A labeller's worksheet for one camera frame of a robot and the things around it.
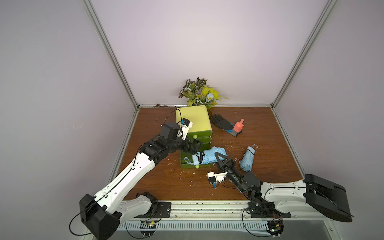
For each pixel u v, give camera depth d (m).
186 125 0.64
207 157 0.70
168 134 0.54
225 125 1.07
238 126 1.06
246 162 0.85
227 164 0.65
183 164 0.83
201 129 0.80
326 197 0.44
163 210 0.73
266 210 0.64
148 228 0.71
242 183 0.60
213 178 0.64
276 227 0.70
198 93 1.06
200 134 0.82
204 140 0.85
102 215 0.37
